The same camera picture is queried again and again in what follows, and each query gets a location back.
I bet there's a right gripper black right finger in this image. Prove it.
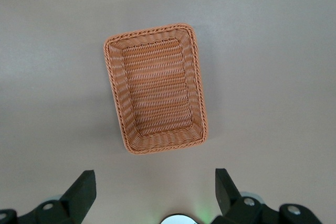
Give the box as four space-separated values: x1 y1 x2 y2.
212 168 324 224

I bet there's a brown wicker basket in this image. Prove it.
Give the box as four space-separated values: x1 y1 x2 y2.
101 23 209 156

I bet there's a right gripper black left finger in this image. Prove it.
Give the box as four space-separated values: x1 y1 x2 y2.
0 170 97 224

